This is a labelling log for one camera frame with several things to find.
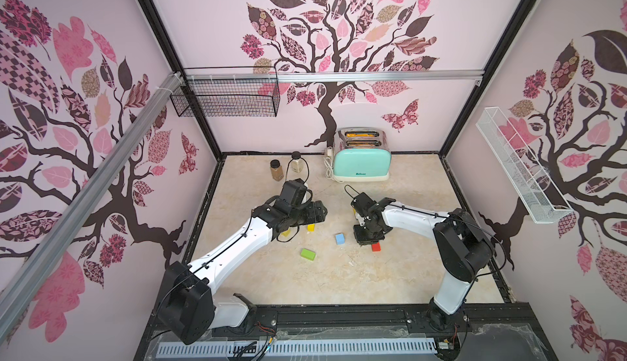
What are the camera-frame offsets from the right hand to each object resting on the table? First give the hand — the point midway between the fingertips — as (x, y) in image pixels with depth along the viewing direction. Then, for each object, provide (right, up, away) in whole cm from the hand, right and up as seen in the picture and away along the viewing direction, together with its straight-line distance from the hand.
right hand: (362, 244), depth 89 cm
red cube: (+5, -1, -1) cm, 5 cm away
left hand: (-17, +11, -9) cm, 22 cm away
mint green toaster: (+2, +35, +11) cm, 36 cm away
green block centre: (-20, -3, -2) cm, 21 cm away
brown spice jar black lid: (-35, +28, +15) cm, 47 cm away
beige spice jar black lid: (-26, +32, +18) cm, 45 cm away
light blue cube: (-8, +2, 0) cm, 8 cm away
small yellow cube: (-19, +5, +5) cm, 21 cm away
